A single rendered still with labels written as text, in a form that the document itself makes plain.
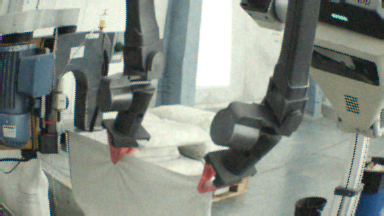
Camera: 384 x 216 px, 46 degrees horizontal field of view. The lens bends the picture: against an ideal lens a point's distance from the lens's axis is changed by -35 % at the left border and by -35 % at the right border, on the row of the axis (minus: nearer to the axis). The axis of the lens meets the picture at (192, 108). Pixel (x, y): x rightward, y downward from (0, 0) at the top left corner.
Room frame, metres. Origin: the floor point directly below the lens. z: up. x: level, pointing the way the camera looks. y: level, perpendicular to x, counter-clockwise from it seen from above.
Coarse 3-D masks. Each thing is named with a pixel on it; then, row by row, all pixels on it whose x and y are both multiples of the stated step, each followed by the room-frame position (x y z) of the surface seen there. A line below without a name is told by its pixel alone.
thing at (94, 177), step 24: (72, 144) 1.45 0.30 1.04; (96, 144) 1.38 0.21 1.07; (72, 168) 1.45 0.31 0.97; (96, 168) 1.39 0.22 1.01; (120, 168) 1.31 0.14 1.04; (144, 168) 1.24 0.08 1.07; (72, 192) 1.46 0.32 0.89; (96, 192) 1.39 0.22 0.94; (120, 192) 1.32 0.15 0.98; (144, 192) 1.24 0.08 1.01; (168, 192) 1.19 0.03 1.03; (192, 192) 1.16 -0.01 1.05
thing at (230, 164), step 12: (204, 156) 1.08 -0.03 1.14; (216, 156) 1.08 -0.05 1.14; (228, 156) 1.08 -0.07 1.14; (240, 156) 1.06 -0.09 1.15; (252, 156) 1.05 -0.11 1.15; (216, 168) 1.06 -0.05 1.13; (228, 168) 1.07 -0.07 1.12; (240, 168) 1.07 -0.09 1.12; (252, 168) 1.12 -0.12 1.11; (216, 180) 1.06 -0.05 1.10; (228, 180) 1.06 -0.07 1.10
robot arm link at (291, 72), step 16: (288, 0) 0.93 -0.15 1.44; (304, 0) 0.89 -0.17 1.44; (288, 16) 0.94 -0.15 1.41; (304, 16) 0.91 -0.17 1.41; (288, 32) 0.95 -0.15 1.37; (304, 32) 0.93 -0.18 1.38; (288, 48) 0.96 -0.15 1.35; (304, 48) 0.95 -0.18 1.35; (288, 64) 0.97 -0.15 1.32; (304, 64) 0.97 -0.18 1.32; (272, 80) 1.03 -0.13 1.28; (288, 80) 0.98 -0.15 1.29; (304, 80) 0.99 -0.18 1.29; (272, 96) 1.03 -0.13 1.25; (288, 96) 0.99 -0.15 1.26; (304, 96) 1.00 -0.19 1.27; (288, 112) 1.00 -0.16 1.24; (304, 112) 1.02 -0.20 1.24
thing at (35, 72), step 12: (24, 60) 1.08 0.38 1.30; (36, 60) 1.06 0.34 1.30; (48, 60) 1.12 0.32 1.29; (24, 72) 1.07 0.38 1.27; (36, 72) 1.06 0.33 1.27; (48, 72) 1.13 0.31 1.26; (24, 84) 1.07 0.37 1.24; (36, 84) 1.07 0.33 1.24; (48, 84) 1.14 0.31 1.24; (36, 96) 1.08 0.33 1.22
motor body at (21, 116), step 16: (0, 48) 1.08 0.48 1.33; (16, 48) 1.08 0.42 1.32; (32, 48) 1.13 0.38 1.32; (0, 64) 1.09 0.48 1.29; (16, 64) 1.09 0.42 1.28; (0, 80) 1.07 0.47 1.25; (16, 80) 1.09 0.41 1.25; (0, 96) 1.08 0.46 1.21; (16, 96) 1.10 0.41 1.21; (0, 112) 1.08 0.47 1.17; (16, 112) 1.10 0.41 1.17; (0, 128) 1.07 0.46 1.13; (16, 128) 1.09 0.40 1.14; (16, 144) 1.09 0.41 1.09
